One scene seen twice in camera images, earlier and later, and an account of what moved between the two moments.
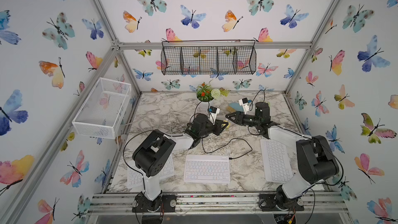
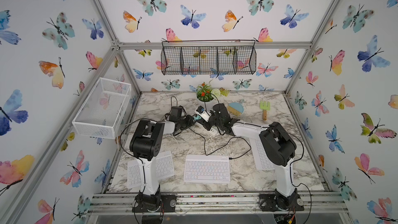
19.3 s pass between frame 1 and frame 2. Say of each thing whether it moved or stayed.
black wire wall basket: stayed
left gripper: moved
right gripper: moved
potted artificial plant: stayed
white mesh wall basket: stayed
